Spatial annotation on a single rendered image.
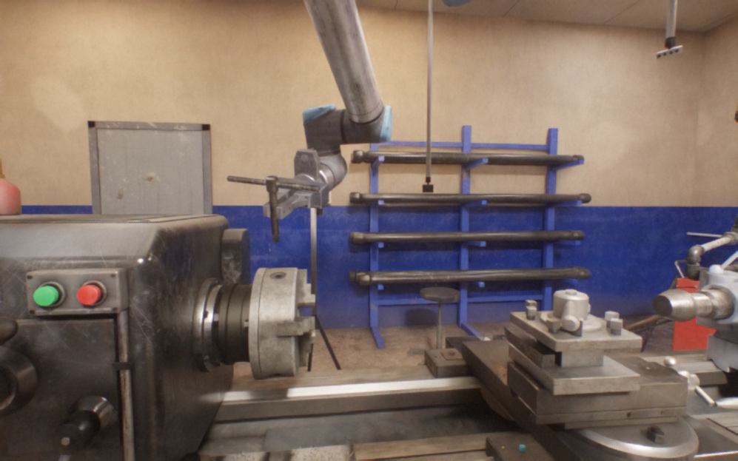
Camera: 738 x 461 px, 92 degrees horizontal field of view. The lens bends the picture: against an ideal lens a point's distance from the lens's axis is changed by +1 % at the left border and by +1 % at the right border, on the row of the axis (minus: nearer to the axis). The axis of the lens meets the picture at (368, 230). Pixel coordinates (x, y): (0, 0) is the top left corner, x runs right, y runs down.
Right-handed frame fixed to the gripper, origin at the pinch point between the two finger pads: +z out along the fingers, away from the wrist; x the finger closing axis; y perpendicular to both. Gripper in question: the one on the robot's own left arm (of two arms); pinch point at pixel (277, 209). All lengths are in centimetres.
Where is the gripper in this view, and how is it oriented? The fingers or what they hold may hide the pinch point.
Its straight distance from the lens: 78.2
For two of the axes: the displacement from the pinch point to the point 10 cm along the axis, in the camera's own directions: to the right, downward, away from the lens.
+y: -0.3, 9.0, 4.4
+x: -9.6, -1.5, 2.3
